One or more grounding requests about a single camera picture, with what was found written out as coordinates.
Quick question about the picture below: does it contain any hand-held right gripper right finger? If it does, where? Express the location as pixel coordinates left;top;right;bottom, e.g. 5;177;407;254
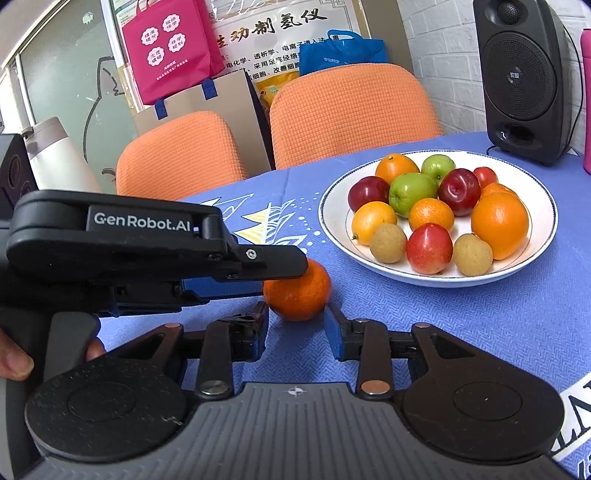
324;302;506;400

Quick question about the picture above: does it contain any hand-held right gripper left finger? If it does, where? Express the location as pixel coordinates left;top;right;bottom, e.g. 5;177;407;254
108;301;271;401

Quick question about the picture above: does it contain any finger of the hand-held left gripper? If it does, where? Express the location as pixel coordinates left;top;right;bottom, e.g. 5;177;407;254
99;277;266;319
210;244;309;281

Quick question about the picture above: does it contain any dark orange mandarin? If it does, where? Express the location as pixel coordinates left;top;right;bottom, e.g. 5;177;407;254
263;259;332;322

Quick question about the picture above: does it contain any brown longan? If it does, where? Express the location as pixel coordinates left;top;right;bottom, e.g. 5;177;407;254
452;233;494;277
369;223;408;264

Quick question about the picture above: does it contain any yellow orange citrus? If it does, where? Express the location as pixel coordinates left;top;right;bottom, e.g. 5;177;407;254
351;201;398;246

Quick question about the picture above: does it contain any dark red plum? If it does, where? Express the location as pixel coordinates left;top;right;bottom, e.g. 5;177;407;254
348;176;391;213
438;168;482;217

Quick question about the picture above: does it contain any bright red plum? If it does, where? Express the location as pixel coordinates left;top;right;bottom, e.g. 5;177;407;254
406;223;454;275

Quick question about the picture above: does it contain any large green plum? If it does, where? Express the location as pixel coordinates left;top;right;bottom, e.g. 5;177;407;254
388;172;439;219

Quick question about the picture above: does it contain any small green plum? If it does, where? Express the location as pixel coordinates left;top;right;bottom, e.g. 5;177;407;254
420;154;457;185

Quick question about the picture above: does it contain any large orange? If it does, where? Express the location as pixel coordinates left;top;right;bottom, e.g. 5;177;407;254
471;191;530;260

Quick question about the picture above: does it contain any small red plum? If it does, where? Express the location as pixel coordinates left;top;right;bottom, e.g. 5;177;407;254
473;167;499;189

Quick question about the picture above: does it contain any white plate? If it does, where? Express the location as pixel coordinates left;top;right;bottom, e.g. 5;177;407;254
318;150;559;288

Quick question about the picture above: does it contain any person's left hand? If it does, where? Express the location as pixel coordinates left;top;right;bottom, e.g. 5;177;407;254
0;325;108;381

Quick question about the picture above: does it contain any blue printed tablecloth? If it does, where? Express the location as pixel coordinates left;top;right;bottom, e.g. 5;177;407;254
90;131;591;480

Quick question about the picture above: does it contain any white thermos jug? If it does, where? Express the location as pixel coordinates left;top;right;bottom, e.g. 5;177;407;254
23;116;102;195

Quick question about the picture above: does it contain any orange chair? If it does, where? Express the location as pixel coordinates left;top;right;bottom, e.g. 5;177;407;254
269;62;445;170
115;111;247;201

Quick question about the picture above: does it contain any brown paper bag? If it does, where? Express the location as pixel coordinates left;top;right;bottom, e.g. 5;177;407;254
134;69;273;176

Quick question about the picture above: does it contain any yellow packet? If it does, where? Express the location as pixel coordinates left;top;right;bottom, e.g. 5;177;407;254
255;71;301;112

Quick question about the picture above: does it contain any blue plastic bag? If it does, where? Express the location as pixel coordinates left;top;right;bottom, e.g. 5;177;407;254
298;30;389;77

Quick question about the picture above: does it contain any magenta tote bag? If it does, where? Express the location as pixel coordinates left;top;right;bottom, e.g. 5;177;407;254
121;0;226;106

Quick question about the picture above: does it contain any black speaker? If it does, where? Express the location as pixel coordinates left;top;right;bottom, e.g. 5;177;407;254
472;0;573;167

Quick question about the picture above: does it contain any pink bottle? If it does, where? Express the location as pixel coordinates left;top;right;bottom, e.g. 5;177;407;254
581;28;591;175

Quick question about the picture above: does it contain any wall poster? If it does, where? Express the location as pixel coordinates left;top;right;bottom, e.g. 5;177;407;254
205;0;370;88

